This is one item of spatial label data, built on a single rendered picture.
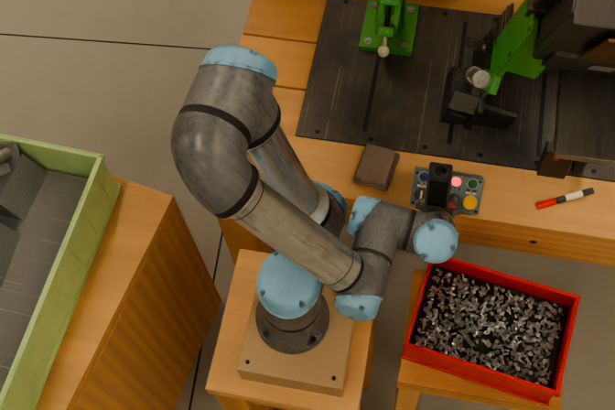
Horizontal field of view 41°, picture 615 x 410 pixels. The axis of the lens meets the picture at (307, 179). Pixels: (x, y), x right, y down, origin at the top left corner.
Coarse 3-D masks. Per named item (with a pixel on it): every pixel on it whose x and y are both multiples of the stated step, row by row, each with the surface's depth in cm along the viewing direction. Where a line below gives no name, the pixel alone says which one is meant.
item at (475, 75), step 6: (474, 66) 178; (468, 72) 178; (474, 72) 172; (480, 72) 172; (486, 72) 172; (468, 78) 177; (474, 78) 172; (480, 78) 172; (486, 78) 172; (474, 84) 172; (480, 84) 172; (486, 84) 172
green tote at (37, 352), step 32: (32, 160) 194; (64, 160) 189; (96, 160) 183; (96, 192) 185; (96, 224) 188; (64, 256) 174; (64, 288) 178; (32, 320) 167; (64, 320) 181; (32, 352) 169; (32, 384) 172
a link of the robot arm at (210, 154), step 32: (192, 128) 117; (224, 128) 117; (192, 160) 117; (224, 160) 117; (192, 192) 120; (224, 192) 118; (256, 192) 122; (256, 224) 124; (288, 224) 126; (288, 256) 130; (320, 256) 131; (352, 256) 136; (384, 256) 141; (352, 288) 136
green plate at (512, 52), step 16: (512, 16) 169; (528, 16) 159; (512, 32) 166; (528, 32) 156; (496, 48) 175; (512, 48) 163; (528, 48) 161; (496, 64) 171; (512, 64) 167; (528, 64) 166
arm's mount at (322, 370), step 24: (336, 312) 168; (336, 336) 166; (240, 360) 164; (264, 360) 164; (288, 360) 164; (312, 360) 164; (336, 360) 164; (288, 384) 166; (312, 384) 162; (336, 384) 161
